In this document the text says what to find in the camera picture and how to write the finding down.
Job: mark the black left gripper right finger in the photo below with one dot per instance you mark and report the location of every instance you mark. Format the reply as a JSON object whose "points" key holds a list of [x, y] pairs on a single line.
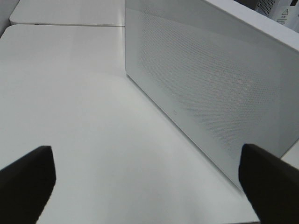
{"points": [[270, 185]]}

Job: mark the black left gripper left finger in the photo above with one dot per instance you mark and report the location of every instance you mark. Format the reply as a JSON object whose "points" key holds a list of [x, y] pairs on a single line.
{"points": [[26, 186]]}

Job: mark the white microwave door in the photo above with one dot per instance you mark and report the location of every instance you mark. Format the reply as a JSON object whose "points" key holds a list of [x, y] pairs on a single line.
{"points": [[223, 73]]}

